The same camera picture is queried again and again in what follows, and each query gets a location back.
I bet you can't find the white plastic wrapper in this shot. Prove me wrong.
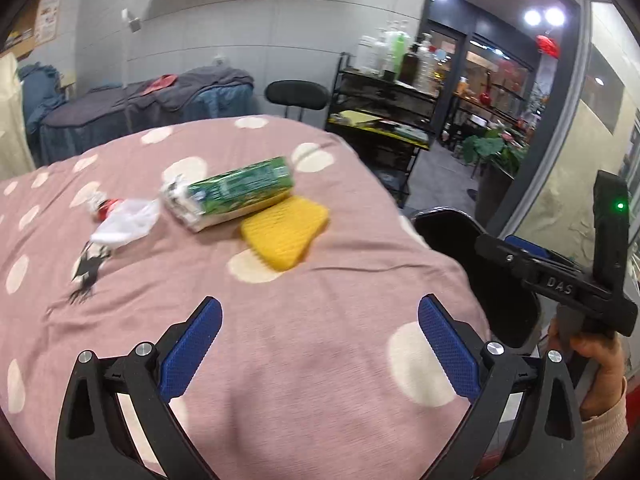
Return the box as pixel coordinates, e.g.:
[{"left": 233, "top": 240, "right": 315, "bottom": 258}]
[{"left": 90, "top": 198, "right": 160, "bottom": 249}]

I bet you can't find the person's right hand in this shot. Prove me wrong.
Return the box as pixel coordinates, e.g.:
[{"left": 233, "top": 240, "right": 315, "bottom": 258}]
[{"left": 570, "top": 333, "right": 626, "bottom": 422}]

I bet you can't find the dark brown trash bin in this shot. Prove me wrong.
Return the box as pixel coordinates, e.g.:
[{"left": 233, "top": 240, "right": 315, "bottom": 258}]
[{"left": 410, "top": 207, "right": 541, "bottom": 354}]

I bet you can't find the pink polka dot bedspread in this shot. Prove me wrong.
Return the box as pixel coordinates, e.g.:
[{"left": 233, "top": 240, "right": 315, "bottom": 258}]
[{"left": 1, "top": 117, "right": 488, "bottom": 479}]

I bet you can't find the cream cloth covered chair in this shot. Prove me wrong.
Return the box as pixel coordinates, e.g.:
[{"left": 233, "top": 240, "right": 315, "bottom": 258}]
[{"left": 0, "top": 53, "right": 35, "bottom": 180}]

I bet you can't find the green drink carton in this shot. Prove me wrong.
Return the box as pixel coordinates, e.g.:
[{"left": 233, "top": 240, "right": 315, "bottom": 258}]
[{"left": 160, "top": 156, "right": 294, "bottom": 233}]

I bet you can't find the grey massage bed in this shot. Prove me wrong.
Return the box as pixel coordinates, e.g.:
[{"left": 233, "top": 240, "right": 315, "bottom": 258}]
[{"left": 29, "top": 64, "right": 254, "bottom": 166}]

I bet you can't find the black round stool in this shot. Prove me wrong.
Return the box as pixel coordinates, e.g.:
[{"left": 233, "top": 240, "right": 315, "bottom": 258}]
[{"left": 265, "top": 79, "right": 330, "bottom": 122}]

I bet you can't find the yellow foam fruit net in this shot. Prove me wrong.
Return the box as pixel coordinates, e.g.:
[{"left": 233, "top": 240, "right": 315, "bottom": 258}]
[{"left": 241, "top": 196, "right": 330, "bottom": 272}]

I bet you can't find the white floor lamp stand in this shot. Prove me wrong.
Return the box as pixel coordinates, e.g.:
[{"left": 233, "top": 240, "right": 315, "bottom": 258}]
[{"left": 120, "top": 8, "right": 144, "bottom": 134}]

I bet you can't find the potted green plant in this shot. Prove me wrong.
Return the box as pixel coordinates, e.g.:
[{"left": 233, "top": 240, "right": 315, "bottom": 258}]
[{"left": 462, "top": 128, "right": 528, "bottom": 228}]

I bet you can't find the black rolling cart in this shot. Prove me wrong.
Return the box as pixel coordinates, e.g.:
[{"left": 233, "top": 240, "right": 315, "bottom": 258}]
[{"left": 324, "top": 52, "right": 437, "bottom": 207}]

